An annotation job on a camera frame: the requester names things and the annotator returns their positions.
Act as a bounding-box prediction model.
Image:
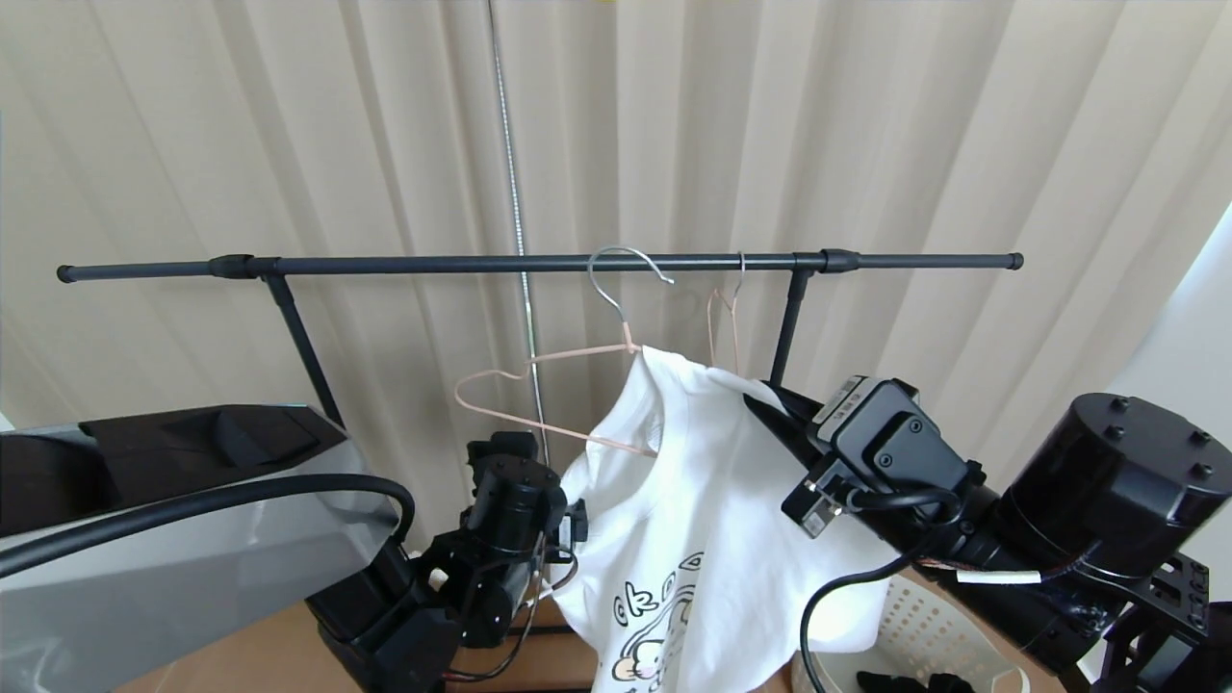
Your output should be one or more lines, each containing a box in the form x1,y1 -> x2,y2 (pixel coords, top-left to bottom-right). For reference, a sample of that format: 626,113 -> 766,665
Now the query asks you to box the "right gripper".
861,481 -> 1007,580

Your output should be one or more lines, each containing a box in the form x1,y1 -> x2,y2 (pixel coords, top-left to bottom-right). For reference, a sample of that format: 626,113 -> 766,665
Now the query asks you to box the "white garment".
552,345 -> 894,693

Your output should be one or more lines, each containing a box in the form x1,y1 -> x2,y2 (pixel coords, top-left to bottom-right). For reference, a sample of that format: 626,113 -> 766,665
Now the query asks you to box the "pink clothes hanger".
453,246 -> 676,459
706,252 -> 748,378

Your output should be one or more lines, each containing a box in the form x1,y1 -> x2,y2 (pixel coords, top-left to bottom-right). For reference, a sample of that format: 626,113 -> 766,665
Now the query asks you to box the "white laundry basket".
791,576 -> 1031,693

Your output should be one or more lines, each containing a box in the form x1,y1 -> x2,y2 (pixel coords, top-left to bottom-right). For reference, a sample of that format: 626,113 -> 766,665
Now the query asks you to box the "black clothes rack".
57,250 -> 1025,638

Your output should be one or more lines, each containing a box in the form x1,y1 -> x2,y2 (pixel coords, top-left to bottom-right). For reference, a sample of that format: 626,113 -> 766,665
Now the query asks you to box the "black garment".
855,669 -> 978,693

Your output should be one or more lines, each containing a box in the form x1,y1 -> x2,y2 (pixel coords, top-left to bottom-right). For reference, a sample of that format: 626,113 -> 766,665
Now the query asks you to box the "beige curtain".
0,0 -> 1232,578

